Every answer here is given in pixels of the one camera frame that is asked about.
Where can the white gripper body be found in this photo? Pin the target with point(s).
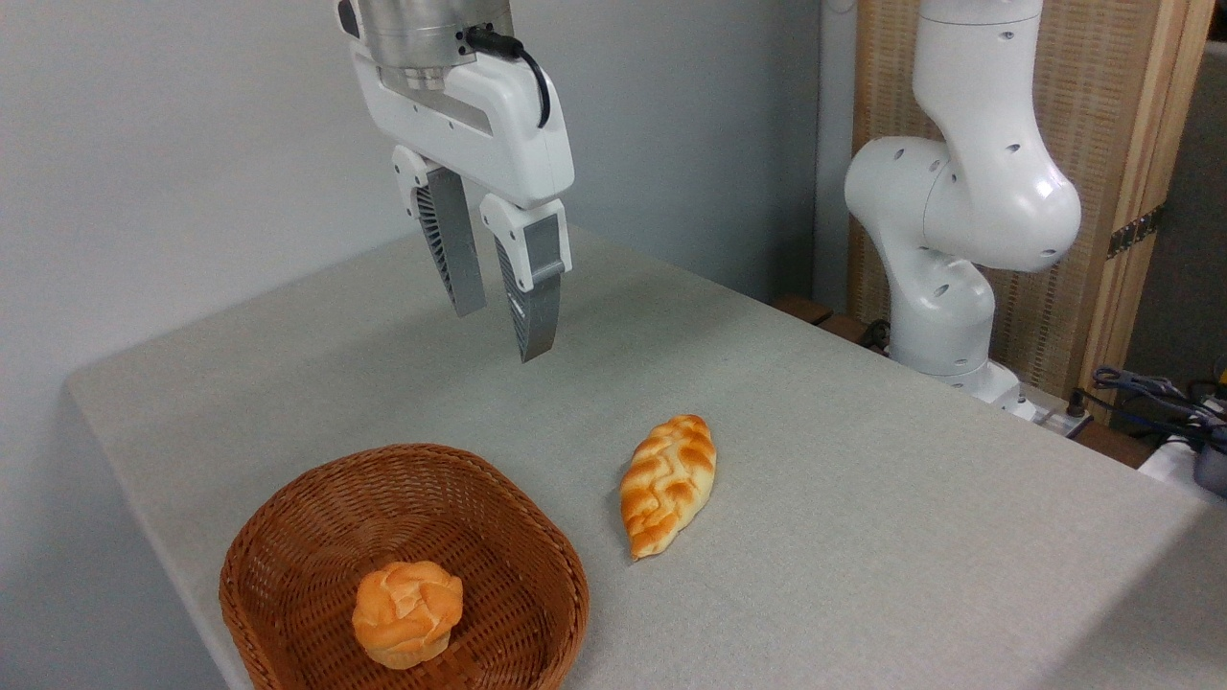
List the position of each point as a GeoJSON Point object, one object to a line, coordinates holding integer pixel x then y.
{"type": "Point", "coordinates": [498, 125]}

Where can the woven wooden folding screen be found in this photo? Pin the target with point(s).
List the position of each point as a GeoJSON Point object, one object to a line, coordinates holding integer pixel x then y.
{"type": "Point", "coordinates": [1102, 105]}

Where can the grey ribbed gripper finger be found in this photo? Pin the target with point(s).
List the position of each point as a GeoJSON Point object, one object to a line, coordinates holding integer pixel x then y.
{"type": "Point", "coordinates": [451, 240]}
{"type": "Point", "coordinates": [537, 287]}

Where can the braided golden bread loaf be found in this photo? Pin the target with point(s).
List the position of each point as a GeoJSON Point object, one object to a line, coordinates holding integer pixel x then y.
{"type": "Point", "coordinates": [668, 484]}

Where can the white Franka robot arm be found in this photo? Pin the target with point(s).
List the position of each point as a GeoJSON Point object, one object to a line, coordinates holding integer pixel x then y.
{"type": "Point", "coordinates": [978, 192]}

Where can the round orange bread bun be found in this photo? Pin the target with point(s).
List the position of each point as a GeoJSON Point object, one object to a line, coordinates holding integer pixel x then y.
{"type": "Point", "coordinates": [407, 613]}

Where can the brown wicker basket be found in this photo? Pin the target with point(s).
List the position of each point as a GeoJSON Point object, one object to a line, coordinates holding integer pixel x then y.
{"type": "Point", "coordinates": [316, 537]}

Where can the metal screen hinge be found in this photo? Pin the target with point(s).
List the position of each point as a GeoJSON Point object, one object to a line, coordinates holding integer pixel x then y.
{"type": "Point", "coordinates": [1136, 231]}

